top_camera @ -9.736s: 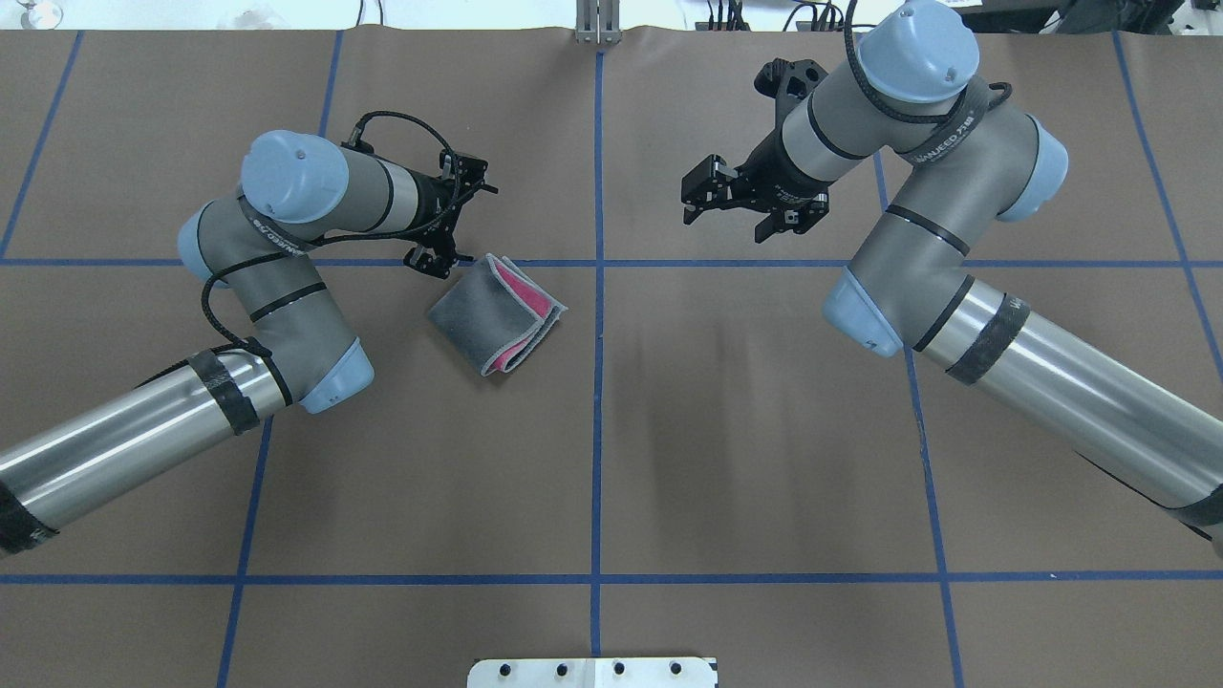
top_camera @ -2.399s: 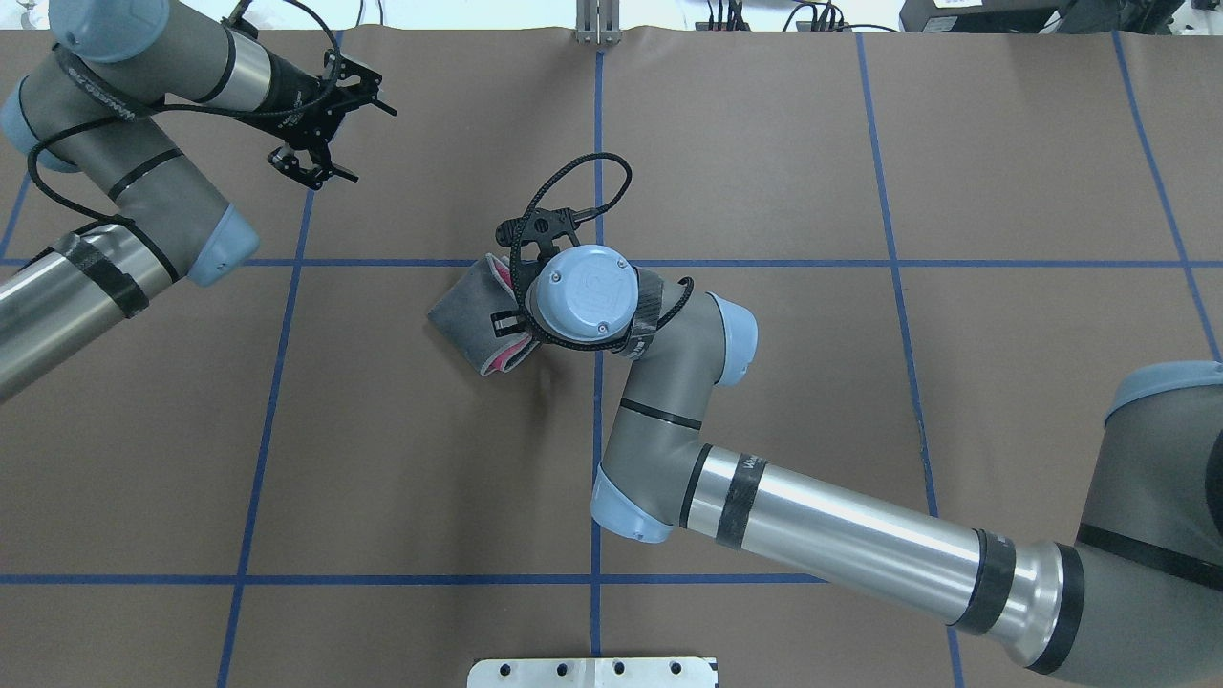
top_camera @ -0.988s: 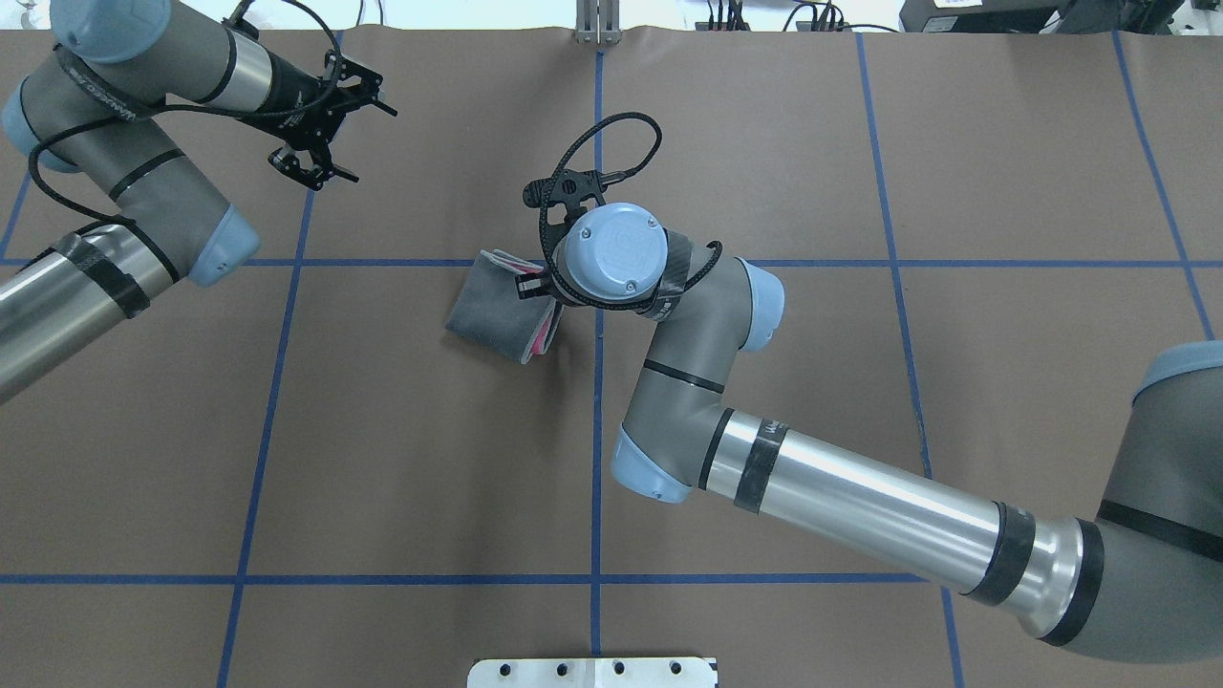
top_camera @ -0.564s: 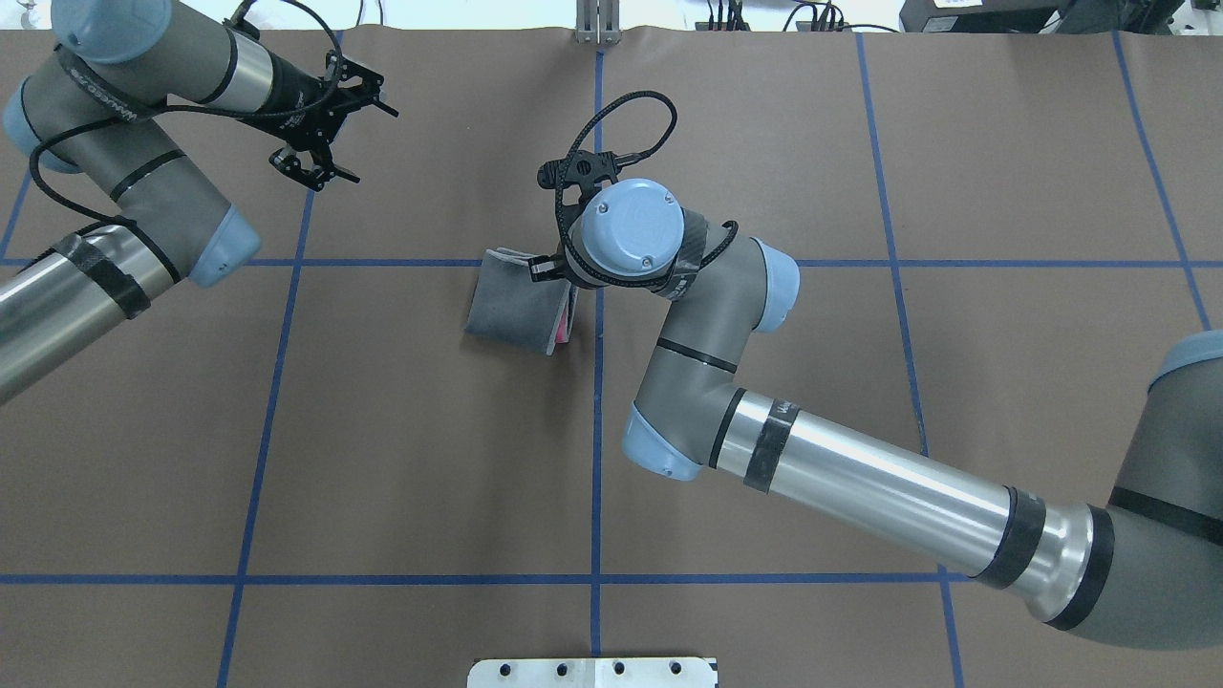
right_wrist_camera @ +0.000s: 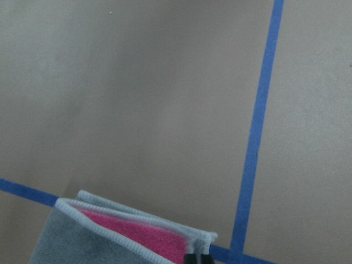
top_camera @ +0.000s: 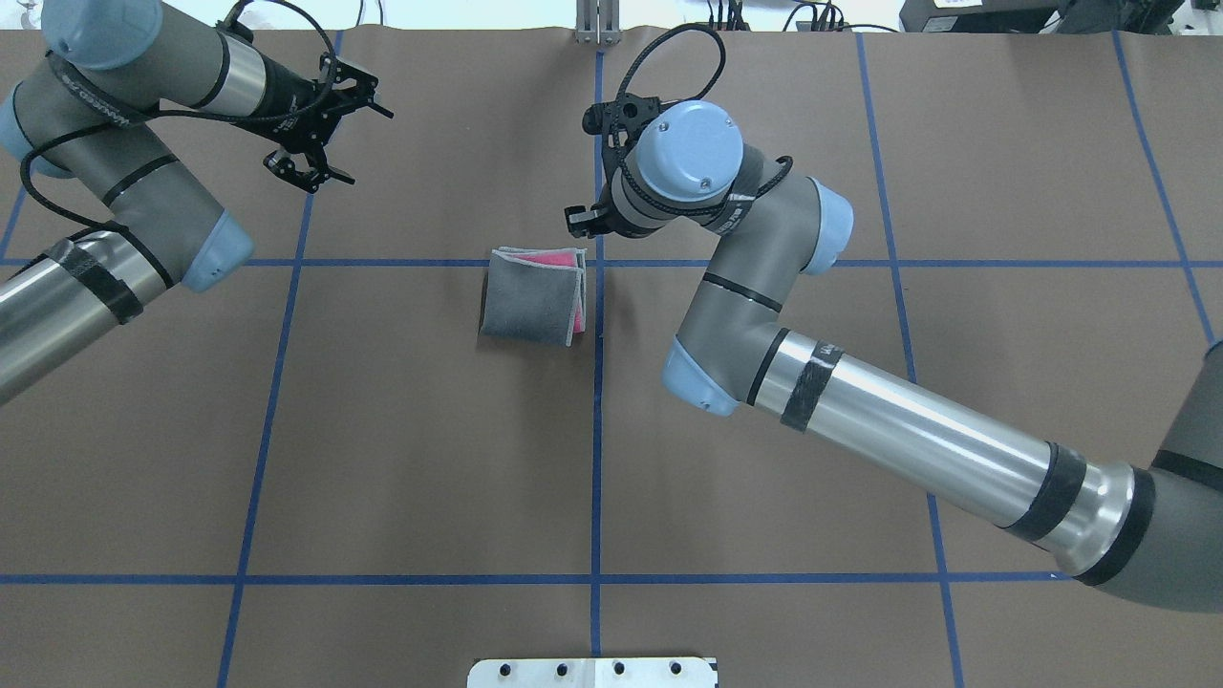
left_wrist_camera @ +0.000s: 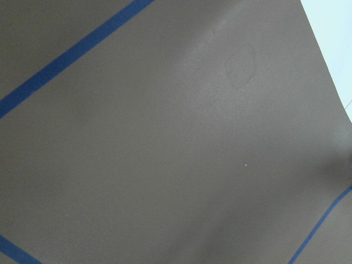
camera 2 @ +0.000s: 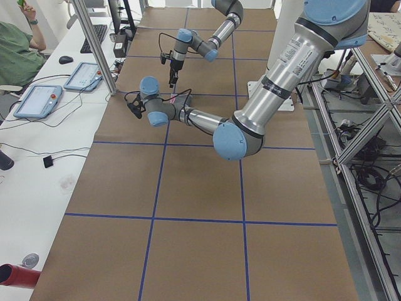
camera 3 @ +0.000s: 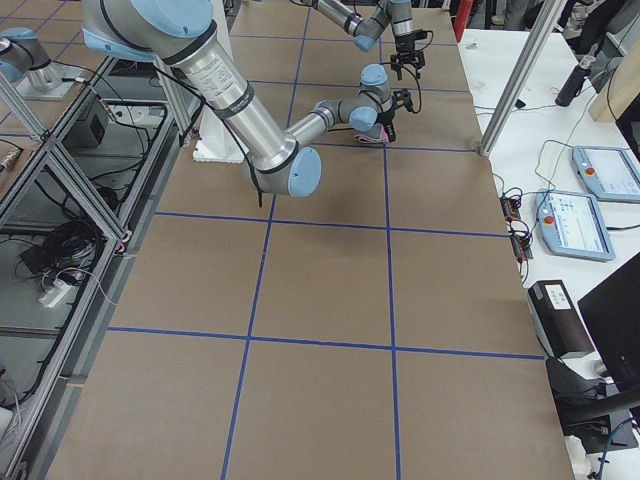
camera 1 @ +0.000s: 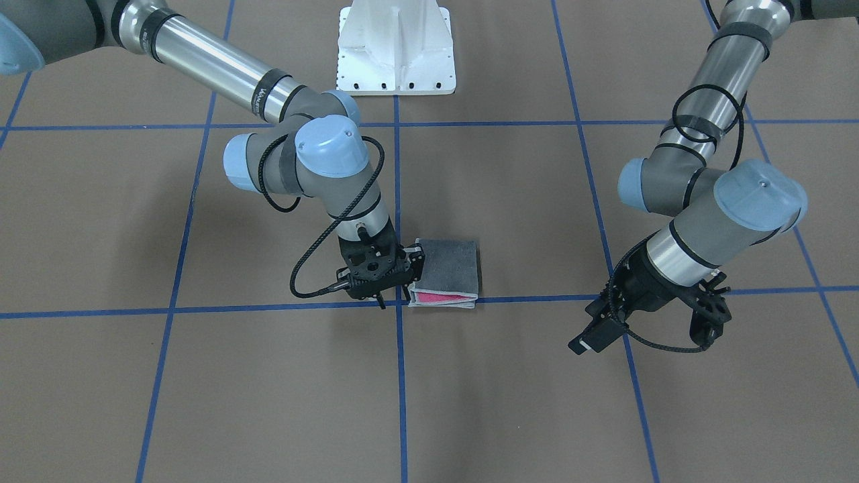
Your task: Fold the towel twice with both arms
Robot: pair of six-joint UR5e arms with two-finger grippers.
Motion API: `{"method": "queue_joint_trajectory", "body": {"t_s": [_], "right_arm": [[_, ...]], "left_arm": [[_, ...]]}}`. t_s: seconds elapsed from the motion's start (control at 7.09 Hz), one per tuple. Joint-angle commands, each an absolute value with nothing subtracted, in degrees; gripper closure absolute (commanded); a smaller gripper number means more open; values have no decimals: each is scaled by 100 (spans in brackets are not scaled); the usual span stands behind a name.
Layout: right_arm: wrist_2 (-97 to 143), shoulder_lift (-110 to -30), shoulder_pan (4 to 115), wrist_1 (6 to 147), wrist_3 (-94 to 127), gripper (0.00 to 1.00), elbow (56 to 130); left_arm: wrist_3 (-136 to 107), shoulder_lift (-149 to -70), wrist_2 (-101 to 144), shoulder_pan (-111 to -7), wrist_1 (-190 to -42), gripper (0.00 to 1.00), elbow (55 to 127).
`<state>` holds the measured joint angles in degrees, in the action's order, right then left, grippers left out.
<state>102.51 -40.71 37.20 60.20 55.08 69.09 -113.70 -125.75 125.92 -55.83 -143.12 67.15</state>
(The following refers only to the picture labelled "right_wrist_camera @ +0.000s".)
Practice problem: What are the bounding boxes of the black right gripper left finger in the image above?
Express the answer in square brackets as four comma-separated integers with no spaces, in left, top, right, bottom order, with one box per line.
[184,254,198,264]

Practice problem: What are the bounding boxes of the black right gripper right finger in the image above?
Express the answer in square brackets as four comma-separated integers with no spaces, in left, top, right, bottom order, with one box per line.
[200,254,213,264]

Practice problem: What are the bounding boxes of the pink and grey towel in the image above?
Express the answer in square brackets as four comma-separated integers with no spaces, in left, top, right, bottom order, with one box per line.
[29,190,217,263]

